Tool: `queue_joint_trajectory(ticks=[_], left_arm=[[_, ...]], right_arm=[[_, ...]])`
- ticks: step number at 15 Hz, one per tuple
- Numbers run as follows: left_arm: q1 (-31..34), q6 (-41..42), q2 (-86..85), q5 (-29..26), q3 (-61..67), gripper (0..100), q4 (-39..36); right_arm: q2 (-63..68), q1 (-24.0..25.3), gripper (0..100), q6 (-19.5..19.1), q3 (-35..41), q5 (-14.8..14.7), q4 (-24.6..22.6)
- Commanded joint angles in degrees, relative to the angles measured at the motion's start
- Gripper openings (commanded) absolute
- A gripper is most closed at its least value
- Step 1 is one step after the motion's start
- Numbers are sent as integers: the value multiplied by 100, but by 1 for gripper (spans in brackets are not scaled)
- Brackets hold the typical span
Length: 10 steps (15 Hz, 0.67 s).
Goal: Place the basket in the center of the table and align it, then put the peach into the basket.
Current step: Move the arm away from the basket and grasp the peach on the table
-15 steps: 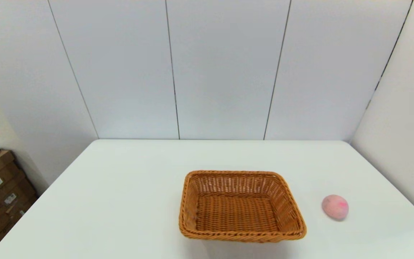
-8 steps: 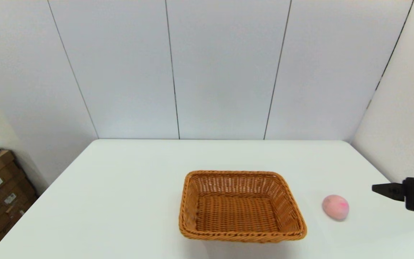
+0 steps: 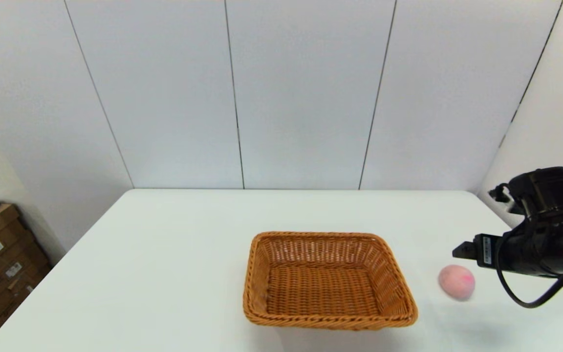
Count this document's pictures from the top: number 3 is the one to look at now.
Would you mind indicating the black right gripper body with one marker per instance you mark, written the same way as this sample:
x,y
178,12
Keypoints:
x,y
530,252

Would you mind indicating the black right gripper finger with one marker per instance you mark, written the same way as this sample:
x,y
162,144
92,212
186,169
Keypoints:
x,y
466,251

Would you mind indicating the pink peach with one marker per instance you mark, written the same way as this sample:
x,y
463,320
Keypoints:
x,y
456,282

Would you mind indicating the orange woven wicker basket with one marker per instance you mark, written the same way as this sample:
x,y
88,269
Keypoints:
x,y
325,288

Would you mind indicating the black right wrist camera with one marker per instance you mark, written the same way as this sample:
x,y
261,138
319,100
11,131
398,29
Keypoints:
x,y
545,188

